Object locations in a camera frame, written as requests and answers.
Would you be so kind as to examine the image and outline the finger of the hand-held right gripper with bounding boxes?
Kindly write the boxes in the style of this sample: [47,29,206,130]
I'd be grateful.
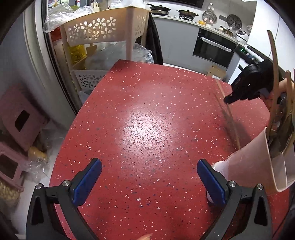
[223,91,249,104]

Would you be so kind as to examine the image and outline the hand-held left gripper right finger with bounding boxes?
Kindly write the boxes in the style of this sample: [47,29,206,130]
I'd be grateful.
[197,159,273,240]

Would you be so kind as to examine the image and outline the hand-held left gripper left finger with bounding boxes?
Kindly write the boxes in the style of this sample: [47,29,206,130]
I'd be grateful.
[26,158,102,240]

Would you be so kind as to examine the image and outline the long curved bamboo chopstick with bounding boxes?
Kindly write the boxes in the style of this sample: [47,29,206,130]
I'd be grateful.
[267,30,280,132]

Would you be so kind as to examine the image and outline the plain bamboo chopstick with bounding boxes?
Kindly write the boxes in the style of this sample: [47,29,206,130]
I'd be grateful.
[216,80,242,149]

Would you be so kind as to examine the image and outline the blue floral bamboo chopstick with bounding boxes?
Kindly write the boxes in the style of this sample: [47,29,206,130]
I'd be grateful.
[285,71,295,111]

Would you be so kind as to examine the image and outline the beige perforated utensil holder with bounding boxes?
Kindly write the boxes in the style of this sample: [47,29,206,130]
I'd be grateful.
[206,126,295,203]

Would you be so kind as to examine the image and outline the person's right forearm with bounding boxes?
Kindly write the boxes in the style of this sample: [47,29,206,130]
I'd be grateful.
[278,78,295,93]

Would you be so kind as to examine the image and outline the black countertop appliance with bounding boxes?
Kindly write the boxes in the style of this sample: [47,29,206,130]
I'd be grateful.
[235,46,263,66]

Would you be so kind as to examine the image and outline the cardboard box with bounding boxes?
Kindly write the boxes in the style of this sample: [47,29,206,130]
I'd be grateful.
[206,65,228,81]

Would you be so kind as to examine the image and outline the black built-in oven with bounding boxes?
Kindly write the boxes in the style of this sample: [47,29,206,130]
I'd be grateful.
[192,29,238,69]

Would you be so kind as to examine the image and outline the small metal pot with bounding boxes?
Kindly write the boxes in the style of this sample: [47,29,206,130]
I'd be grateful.
[220,25,234,37]

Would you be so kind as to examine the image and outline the bag of yellow goods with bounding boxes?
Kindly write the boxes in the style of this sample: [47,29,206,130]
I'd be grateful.
[28,146,49,163]

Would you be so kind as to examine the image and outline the round divided metal plate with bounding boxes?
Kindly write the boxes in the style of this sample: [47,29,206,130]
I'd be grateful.
[226,14,242,28]

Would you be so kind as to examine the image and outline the metal steamer basket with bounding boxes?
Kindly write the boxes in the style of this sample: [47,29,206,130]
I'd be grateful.
[202,10,218,25]

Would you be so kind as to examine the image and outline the grey kitchen cabinet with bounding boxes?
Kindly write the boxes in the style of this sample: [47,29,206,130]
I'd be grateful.
[151,14,241,76]

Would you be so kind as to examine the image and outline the pink plastic stool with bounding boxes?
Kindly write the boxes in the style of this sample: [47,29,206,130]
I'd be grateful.
[0,142,26,193]
[0,84,50,152]

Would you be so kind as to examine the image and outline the bag of beige goods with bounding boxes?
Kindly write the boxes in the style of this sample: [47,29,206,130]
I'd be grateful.
[0,179,20,208]

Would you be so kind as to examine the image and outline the black wok with lid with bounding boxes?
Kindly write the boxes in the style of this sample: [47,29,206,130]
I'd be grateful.
[176,9,199,19]

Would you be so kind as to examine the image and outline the black hanging cloth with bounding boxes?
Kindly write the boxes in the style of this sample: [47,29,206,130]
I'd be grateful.
[136,13,164,66]

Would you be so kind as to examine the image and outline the black frying pan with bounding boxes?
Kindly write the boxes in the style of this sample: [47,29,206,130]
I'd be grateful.
[146,3,171,15]

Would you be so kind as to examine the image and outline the yellow packet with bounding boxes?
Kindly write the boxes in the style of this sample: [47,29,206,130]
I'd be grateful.
[69,44,88,64]

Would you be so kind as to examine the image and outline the crumpled clear plastic bag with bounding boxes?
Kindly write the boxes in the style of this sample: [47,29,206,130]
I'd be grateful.
[85,42,154,71]

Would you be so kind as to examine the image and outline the beige flower-cutout storage rack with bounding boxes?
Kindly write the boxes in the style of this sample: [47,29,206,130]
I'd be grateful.
[49,7,150,97]

